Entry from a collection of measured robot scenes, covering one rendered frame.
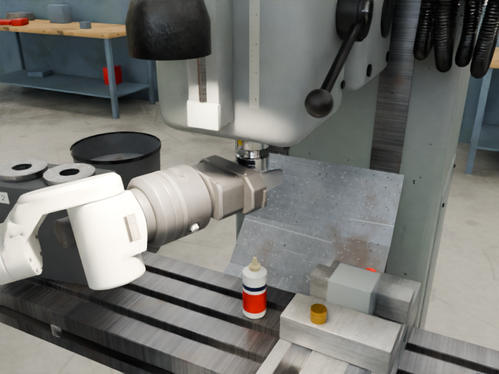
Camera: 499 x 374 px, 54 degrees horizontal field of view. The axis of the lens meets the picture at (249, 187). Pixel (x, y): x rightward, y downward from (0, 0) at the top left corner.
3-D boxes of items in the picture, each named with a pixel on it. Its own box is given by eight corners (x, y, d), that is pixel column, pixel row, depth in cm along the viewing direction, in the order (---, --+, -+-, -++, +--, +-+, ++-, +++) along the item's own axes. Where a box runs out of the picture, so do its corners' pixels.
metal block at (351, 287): (366, 328, 68) (370, 292, 66) (324, 315, 71) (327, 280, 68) (376, 307, 72) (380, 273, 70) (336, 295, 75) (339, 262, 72)
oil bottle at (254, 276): (260, 322, 82) (261, 266, 78) (238, 315, 84) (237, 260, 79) (269, 308, 85) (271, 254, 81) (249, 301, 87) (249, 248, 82)
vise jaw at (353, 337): (387, 377, 62) (390, 352, 60) (278, 338, 68) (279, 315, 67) (398, 347, 67) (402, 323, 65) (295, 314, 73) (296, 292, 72)
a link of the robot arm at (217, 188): (269, 162, 62) (192, 188, 55) (266, 229, 66) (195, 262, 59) (206, 139, 71) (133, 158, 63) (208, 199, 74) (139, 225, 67)
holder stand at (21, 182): (95, 288, 91) (80, 189, 82) (-6, 271, 96) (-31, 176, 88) (126, 254, 101) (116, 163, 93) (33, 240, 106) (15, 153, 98)
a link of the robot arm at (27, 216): (117, 174, 52) (-16, 206, 50) (139, 254, 54) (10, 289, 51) (120, 169, 59) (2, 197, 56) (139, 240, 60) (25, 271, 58)
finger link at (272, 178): (278, 185, 71) (246, 197, 67) (279, 164, 70) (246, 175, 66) (286, 188, 70) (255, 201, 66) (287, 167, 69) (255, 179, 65)
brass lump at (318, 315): (322, 326, 65) (324, 315, 64) (307, 321, 66) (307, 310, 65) (328, 317, 66) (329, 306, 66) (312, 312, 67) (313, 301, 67)
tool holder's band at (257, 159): (252, 168, 66) (252, 161, 66) (229, 159, 69) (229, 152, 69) (276, 159, 69) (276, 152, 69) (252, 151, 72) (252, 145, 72)
